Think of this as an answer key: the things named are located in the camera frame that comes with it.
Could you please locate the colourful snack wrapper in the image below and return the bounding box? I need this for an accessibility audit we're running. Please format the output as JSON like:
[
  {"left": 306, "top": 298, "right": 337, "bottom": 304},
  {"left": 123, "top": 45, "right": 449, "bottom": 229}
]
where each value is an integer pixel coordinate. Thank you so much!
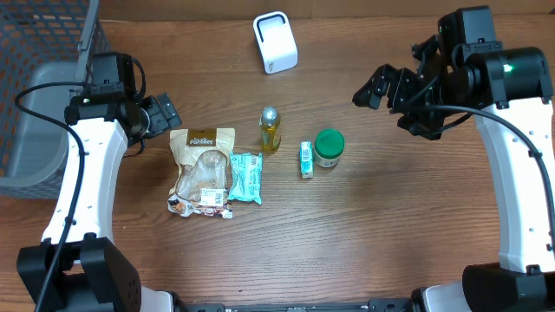
[{"left": 167, "top": 194, "right": 233, "bottom": 219}]

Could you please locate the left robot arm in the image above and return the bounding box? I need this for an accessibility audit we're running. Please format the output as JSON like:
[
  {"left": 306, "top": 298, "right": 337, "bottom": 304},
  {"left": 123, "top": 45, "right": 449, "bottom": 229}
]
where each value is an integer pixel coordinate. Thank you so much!
[{"left": 16, "top": 52, "right": 183, "bottom": 311}]

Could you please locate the clear bottle with silver cap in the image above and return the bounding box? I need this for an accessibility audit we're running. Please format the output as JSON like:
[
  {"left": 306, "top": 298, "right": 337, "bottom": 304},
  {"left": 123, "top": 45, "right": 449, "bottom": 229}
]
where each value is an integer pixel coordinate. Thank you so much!
[{"left": 259, "top": 106, "right": 281, "bottom": 153}]

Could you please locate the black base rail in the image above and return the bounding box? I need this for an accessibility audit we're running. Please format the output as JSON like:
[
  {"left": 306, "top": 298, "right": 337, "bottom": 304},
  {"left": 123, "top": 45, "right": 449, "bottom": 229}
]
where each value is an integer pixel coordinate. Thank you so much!
[{"left": 173, "top": 298, "right": 420, "bottom": 312}]

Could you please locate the small Kleenex tissue pack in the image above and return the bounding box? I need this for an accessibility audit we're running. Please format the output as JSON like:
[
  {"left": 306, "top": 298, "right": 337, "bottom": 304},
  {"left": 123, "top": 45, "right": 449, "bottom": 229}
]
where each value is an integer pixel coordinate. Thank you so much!
[{"left": 299, "top": 141, "right": 314, "bottom": 179}]

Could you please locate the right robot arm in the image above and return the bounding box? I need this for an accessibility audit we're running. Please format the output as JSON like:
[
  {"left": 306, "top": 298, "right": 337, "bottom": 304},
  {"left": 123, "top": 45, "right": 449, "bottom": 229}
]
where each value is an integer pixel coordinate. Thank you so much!
[{"left": 352, "top": 6, "right": 554, "bottom": 311}]

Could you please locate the grey plastic mesh basket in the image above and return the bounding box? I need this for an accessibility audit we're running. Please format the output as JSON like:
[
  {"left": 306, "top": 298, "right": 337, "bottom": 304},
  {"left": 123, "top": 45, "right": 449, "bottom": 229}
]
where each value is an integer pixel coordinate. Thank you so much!
[{"left": 1, "top": 1, "right": 110, "bottom": 198}]

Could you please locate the brown snack packet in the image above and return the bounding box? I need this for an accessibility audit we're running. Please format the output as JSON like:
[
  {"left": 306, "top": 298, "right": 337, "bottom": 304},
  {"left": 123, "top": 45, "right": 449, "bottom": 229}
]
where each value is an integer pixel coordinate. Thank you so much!
[{"left": 169, "top": 127, "right": 236, "bottom": 206}]

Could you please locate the white barcode scanner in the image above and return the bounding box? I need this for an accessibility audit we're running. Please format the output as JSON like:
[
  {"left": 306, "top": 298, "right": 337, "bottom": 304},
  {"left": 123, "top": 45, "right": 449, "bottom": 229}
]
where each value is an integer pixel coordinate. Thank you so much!
[{"left": 252, "top": 11, "right": 298, "bottom": 75}]

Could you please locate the teal tissue pack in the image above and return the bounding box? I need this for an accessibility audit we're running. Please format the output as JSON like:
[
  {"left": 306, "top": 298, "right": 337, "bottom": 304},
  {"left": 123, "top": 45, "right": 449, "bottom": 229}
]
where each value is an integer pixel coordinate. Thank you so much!
[{"left": 229, "top": 153, "right": 263, "bottom": 205}]

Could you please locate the green lid jar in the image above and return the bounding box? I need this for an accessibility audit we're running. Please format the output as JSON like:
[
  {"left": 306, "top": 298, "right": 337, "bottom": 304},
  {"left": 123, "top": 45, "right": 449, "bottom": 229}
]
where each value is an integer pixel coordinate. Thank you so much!
[{"left": 313, "top": 128, "right": 345, "bottom": 168}]

